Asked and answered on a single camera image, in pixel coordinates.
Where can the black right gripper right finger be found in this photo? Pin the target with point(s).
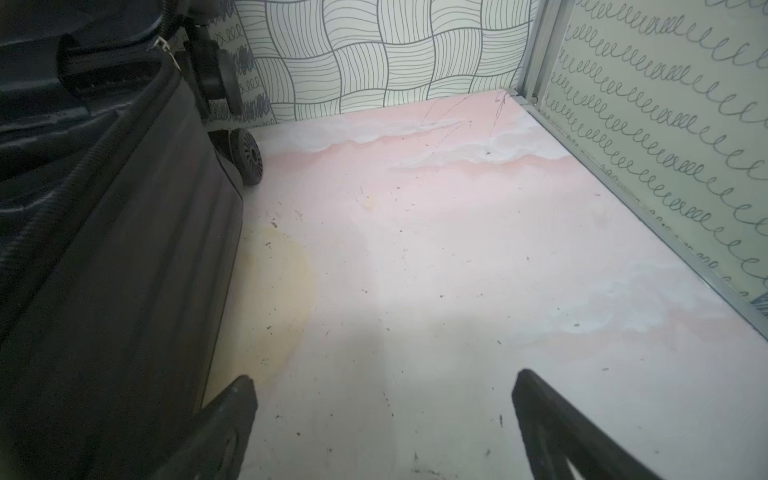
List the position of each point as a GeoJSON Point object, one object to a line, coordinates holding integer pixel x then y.
{"type": "Point", "coordinates": [561, 443]}

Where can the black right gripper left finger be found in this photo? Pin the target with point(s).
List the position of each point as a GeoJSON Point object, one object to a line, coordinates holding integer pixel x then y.
{"type": "Point", "coordinates": [214, 445]}

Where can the black hard-shell suitcase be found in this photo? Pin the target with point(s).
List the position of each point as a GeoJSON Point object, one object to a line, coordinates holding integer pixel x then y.
{"type": "Point", "coordinates": [121, 216]}

